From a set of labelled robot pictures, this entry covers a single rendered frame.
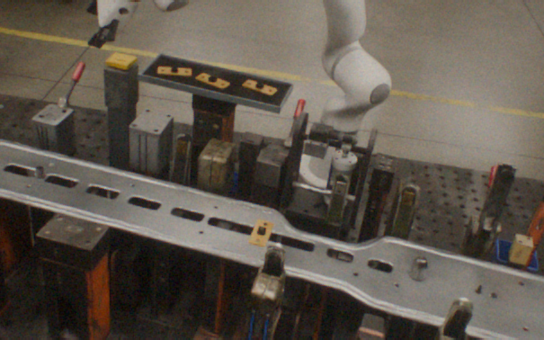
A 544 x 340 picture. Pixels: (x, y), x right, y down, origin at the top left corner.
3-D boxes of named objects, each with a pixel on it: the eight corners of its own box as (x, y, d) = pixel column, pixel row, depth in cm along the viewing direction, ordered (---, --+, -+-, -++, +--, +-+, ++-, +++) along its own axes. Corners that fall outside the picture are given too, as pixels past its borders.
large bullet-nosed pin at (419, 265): (406, 283, 137) (414, 260, 133) (408, 273, 139) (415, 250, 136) (422, 287, 136) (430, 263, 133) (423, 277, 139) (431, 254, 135)
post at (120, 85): (105, 204, 191) (101, 68, 167) (117, 190, 197) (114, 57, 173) (129, 210, 190) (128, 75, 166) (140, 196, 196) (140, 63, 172)
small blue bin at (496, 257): (487, 283, 182) (497, 260, 177) (486, 261, 190) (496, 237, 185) (528, 294, 180) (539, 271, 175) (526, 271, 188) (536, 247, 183)
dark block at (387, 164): (341, 299, 170) (373, 166, 147) (345, 281, 176) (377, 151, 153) (360, 304, 170) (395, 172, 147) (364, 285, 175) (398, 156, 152)
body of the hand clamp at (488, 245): (432, 338, 163) (470, 230, 143) (432, 318, 168) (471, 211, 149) (456, 345, 162) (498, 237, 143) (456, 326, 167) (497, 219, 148)
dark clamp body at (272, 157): (231, 282, 171) (245, 162, 150) (245, 251, 182) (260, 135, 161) (271, 293, 169) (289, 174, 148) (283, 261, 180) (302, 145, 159)
